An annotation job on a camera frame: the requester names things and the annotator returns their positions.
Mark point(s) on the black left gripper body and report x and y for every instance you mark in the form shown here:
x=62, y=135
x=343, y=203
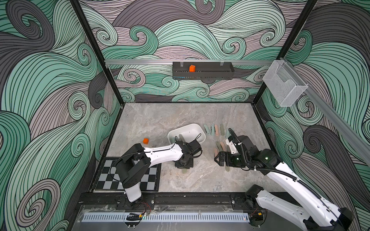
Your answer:
x=187, y=164

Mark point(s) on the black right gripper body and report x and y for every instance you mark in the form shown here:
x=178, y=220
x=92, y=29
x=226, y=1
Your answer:
x=232, y=159

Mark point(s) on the pink fruit knife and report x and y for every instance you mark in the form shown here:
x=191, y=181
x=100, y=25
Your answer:
x=223, y=146

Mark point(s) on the white storage box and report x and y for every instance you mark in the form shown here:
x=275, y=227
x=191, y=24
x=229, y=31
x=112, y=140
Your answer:
x=187, y=133

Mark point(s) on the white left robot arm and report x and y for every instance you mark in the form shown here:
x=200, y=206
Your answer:
x=133, y=164

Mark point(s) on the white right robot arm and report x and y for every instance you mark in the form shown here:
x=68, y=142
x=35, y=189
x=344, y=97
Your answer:
x=310, y=211

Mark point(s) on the black white checkerboard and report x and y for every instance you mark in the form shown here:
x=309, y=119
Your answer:
x=112, y=174

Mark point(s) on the orange block on shelf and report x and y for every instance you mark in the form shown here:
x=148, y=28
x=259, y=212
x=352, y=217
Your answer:
x=192, y=68

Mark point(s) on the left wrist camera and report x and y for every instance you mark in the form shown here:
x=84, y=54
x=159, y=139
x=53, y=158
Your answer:
x=195, y=149

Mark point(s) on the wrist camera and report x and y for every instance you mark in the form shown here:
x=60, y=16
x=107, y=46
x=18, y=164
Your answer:
x=195, y=149
x=240, y=144

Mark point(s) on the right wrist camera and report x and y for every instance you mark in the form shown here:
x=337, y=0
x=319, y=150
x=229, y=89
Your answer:
x=240, y=144

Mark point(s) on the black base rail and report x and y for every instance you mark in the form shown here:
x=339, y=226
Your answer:
x=158, y=201

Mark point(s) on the clear acrylic wall holder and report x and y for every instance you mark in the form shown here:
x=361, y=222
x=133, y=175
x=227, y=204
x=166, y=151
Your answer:
x=284, y=82

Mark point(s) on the black wall shelf tray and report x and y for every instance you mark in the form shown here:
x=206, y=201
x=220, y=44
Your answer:
x=204, y=71

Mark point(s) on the aluminium wall rail back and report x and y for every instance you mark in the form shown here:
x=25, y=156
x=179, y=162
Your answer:
x=170, y=62

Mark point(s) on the aluminium wall rail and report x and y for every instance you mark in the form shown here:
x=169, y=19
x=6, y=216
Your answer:
x=355, y=141
x=170, y=62

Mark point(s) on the white slotted cable duct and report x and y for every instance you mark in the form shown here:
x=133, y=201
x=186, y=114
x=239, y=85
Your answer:
x=169, y=217

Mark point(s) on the aluminium wall rail right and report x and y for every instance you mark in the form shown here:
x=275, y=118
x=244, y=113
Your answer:
x=355, y=141

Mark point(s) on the black corner frame post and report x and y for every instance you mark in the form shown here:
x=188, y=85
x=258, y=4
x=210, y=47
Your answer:
x=89, y=33

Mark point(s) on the black right corner post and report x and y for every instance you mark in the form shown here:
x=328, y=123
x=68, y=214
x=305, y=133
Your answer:
x=288, y=43

